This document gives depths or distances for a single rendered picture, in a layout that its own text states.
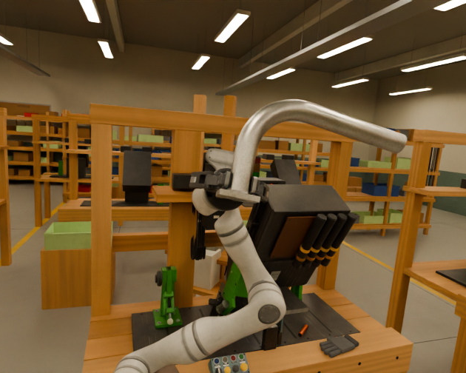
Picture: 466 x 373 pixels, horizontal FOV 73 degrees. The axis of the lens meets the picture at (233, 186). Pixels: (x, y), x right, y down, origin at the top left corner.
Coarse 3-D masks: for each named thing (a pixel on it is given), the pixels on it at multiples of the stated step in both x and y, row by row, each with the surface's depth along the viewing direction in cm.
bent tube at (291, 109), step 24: (264, 120) 43; (288, 120) 45; (312, 120) 45; (336, 120) 45; (360, 120) 46; (240, 144) 42; (384, 144) 46; (240, 168) 42; (216, 192) 44; (240, 192) 41
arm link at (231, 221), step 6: (234, 210) 73; (222, 216) 77; (228, 216) 74; (234, 216) 73; (240, 216) 75; (216, 222) 76; (222, 222) 74; (228, 222) 73; (234, 222) 73; (240, 222) 75; (216, 228) 75; (222, 228) 73; (228, 228) 73; (234, 228) 74; (240, 228) 75; (222, 234) 74; (228, 234) 74
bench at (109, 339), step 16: (288, 288) 207; (304, 288) 208; (320, 288) 210; (128, 304) 174; (144, 304) 175; (160, 304) 176; (192, 304) 179; (208, 304) 180; (336, 304) 190; (352, 304) 192; (96, 320) 158; (112, 320) 158; (128, 320) 159; (352, 320) 174; (368, 320) 175; (96, 336) 146; (112, 336) 147; (128, 336) 147; (96, 352) 135; (112, 352) 136; (128, 352) 137; (96, 368) 126; (112, 368) 127
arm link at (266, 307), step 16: (256, 288) 81; (272, 288) 80; (256, 304) 77; (272, 304) 76; (208, 320) 80; (224, 320) 78; (240, 320) 77; (256, 320) 77; (272, 320) 77; (208, 336) 78; (224, 336) 78; (240, 336) 79; (208, 352) 79
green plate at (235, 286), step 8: (232, 264) 152; (232, 272) 150; (240, 272) 142; (232, 280) 147; (240, 280) 144; (224, 288) 153; (232, 288) 145; (240, 288) 145; (224, 296) 151; (232, 296) 143; (240, 296) 145
